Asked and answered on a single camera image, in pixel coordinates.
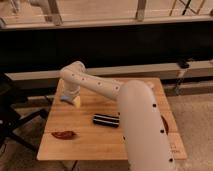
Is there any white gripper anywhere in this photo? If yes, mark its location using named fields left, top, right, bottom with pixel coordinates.
left=62, top=80, right=80, bottom=99

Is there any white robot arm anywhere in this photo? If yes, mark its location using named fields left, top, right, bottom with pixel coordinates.
left=60, top=61, right=177, bottom=171

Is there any brown ceramic plate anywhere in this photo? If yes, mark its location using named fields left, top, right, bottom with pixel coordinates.
left=161, top=116, right=169, bottom=135

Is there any dark red chili pepper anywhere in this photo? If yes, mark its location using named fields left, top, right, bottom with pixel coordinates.
left=51, top=131, right=75, bottom=140

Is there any black striped object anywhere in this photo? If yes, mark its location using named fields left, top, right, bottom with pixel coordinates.
left=93, top=114, right=119, bottom=128

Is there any wooden table board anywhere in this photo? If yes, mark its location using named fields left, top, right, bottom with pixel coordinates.
left=36, top=77, right=188, bottom=162

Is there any black chair base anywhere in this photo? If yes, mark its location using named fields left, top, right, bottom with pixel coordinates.
left=0, top=72, right=48, bottom=152

